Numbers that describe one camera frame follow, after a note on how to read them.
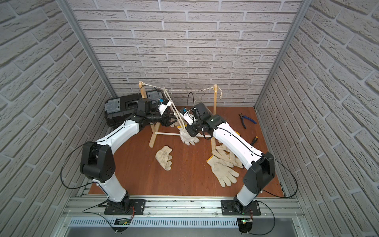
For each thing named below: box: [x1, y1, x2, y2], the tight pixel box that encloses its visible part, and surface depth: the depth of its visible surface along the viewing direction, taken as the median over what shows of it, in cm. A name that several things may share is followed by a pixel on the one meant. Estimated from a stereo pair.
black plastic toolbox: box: [104, 89, 164, 127], surface depth 96 cm
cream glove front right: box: [206, 155, 240, 188], surface depth 87 cm
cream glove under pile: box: [154, 145, 173, 171], surface depth 91 cm
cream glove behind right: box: [211, 137, 244, 169], surface depth 94 cm
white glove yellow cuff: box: [177, 125, 203, 146], surface depth 89 cm
